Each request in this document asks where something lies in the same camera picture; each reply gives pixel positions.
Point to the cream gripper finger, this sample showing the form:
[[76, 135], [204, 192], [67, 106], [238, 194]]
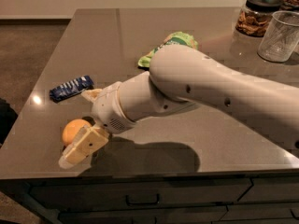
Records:
[[91, 95], [87, 141]]

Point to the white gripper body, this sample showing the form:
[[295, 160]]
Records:
[[107, 109]]

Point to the orange fruit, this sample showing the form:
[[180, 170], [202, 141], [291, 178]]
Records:
[[71, 129]]

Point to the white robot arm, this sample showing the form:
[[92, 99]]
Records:
[[178, 78]]

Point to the green rice chip bag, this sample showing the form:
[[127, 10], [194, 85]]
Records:
[[176, 38]]

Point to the blue snack bar wrapper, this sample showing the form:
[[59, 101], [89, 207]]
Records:
[[70, 88]]

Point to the dark cabinet drawer front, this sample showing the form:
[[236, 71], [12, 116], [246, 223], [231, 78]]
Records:
[[140, 194]]

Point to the dark lower drawer front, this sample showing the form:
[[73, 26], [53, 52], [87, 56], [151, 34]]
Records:
[[188, 215]]

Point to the glass jar with black lid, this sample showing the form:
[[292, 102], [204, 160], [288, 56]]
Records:
[[255, 15]]

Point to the dark right drawer front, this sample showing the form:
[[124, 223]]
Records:
[[273, 189]]

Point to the clear plastic cup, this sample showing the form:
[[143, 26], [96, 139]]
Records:
[[281, 37]]

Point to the black drawer handle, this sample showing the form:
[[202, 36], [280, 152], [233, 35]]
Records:
[[143, 200]]

